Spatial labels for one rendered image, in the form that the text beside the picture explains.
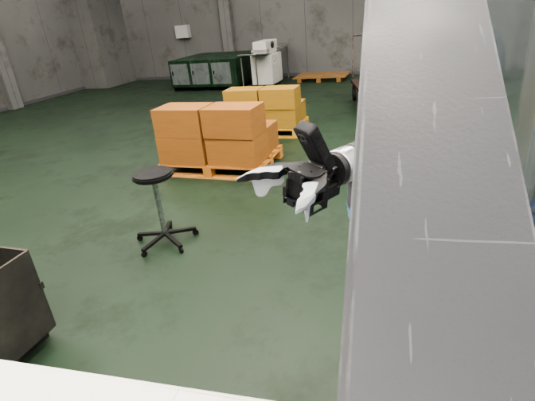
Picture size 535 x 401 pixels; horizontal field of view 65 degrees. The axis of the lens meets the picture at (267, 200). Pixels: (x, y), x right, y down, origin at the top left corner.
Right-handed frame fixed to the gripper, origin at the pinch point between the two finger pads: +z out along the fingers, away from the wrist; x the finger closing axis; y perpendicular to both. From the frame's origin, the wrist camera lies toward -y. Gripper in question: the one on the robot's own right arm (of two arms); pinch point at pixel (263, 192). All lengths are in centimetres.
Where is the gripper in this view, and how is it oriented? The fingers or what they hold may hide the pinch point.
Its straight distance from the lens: 72.7
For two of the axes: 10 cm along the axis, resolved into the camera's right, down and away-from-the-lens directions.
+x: -6.8, -3.8, 6.3
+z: -7.3, 3.4, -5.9
